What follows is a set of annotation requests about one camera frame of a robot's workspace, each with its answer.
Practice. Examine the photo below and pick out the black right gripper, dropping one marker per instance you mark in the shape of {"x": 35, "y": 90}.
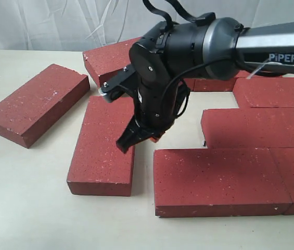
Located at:
{"x": 157, "y": 104}

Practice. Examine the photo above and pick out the red brick with white mark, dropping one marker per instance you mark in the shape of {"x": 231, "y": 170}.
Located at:
{"x": 98, "y": 167}

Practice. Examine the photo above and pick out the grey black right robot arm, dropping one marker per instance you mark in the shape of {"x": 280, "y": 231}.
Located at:
{"x": 217, "y": 49}

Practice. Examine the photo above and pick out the large red brick front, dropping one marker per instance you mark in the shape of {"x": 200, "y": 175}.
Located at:
{"x": 218, "y": 183}

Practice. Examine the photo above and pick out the red brick under tilted one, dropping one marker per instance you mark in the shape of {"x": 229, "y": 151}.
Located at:
{"x": 190, "y": 83}

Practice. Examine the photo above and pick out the red brick back row right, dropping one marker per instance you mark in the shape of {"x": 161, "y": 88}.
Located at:
{"x": 207, "y": 85}

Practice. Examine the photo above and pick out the red brick right edge row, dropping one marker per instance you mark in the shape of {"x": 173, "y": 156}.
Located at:
{"x": 264, "y": 92}

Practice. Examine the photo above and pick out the white wrinkled backdrop curtain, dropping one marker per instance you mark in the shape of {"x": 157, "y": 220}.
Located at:
{"x": 83, "y": 25}

